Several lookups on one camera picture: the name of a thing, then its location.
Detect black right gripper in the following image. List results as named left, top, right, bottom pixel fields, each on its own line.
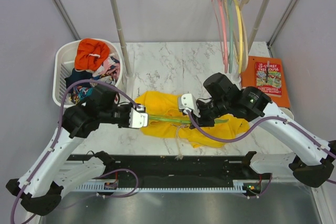
left=189, top=98, right=229, bottom=127

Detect green hanger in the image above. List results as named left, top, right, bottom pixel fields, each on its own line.
left=149, top=115, right=229, bottom=127

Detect yellow shorts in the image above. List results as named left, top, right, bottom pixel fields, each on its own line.
left=135, top=91, right=250, bottom=159

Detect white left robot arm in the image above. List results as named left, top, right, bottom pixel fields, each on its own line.
left=6, top=84, right=149, bottom=216

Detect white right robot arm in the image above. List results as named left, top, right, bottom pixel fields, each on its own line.
left=188, top=73, right=335, bottom=188

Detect beige wooden hanger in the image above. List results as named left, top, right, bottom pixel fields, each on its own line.
left=239, top=0, right=250, bottom=59

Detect teal hanger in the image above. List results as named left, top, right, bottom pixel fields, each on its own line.
left=222, top=0, right=234, bottom=73

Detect pink hanger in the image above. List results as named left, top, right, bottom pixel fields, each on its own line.
left=211, top=0, right=229, bottom=73

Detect yellow hanger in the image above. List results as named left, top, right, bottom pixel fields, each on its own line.
left=232, top=0, right=248, bottom=74

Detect colourful comic print garment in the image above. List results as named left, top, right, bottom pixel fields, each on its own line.
left=69, top=84, right=93, bottom=104

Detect pink patterned garment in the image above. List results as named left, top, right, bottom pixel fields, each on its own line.
left=92, top=56, right=121, bottom=85

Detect navy blue garment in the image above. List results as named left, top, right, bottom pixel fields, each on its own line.
left=65, top=68, right=92, bottom=93

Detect white plastic laundry basket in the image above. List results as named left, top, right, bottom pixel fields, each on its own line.
left=52, top=38, right=127, bottom=106

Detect orange garment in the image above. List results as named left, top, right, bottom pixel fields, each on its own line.
left=74, top=38, right=110, bottom=71

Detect red storey treehouse book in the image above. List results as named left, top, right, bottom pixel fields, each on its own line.
left=255, top=61, right=282, bottom=97

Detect pale yellow mug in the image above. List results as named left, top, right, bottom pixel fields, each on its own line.
left=280, top=107, right=295, bottom=120

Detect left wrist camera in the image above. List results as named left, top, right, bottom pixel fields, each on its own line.
left=129, top=105, right=149, bottom=129

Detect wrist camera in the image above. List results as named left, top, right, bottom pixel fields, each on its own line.
left=177, top=93, right=200, bottom=118
left=129, top=105, right=149, bottom=129

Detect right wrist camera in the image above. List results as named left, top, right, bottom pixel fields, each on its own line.
left=177, top=93, right=200, bottom=118

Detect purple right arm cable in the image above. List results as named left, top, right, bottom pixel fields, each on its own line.
left=188, top=110, right=336, bottom=200

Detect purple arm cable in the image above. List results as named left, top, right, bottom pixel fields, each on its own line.
left=188, top=110, right=336, bottom=200
left=10, top=79, right=141, bottom=224

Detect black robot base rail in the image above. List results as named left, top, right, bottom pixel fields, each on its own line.
left=106, top=155, right=270, bottom=188

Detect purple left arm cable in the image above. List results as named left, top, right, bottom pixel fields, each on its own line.
left=10, top=79, right=141, bottom=224

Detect white slotted cable duct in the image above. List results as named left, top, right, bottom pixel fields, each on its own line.
left=73, top=180, right=246, bottom=193

